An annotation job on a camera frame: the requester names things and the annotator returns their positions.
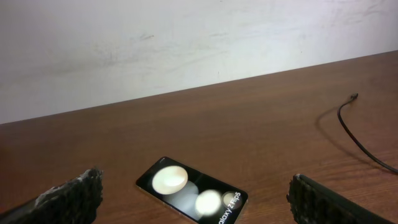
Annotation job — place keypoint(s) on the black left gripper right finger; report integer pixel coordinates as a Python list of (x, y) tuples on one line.
[(311, 202)]

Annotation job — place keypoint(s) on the black Galaxy flip phone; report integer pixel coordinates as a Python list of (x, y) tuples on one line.
[(195, 195)]

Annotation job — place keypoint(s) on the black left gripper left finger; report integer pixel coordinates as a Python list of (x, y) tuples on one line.
[(75, 201)]

